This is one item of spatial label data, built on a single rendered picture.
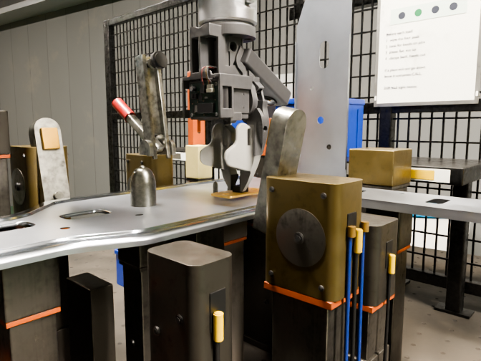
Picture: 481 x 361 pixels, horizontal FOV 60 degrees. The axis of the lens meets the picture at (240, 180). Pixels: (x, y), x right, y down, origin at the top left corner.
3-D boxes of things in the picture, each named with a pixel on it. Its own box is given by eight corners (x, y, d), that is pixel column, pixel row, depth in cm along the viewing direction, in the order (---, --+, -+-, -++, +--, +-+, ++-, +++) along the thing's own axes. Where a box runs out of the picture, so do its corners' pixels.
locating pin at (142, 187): (140, 220, 50) (138, 167, 50) (126, 217, 53) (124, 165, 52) (162, 216, 53) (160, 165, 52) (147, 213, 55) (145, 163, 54)
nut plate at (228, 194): (229, 198, 54) (229, 189, 54) (209, 195, 56) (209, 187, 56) (269, 191, 60) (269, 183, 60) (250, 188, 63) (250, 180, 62)
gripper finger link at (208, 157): (192, 190, 57) (194, 122, 55) (222, 185, 61) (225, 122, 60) (207, 194, 55) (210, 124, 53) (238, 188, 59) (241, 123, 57)
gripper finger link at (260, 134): (235, 156, 56) (231, 92, 56) (244, 155, 58) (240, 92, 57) (262, 155, 53) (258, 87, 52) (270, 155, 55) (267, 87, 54)
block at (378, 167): (384, 360, 71) (394, 150, 67) (342, 344, 77) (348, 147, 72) (402, 343, 77) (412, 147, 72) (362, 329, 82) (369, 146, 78)
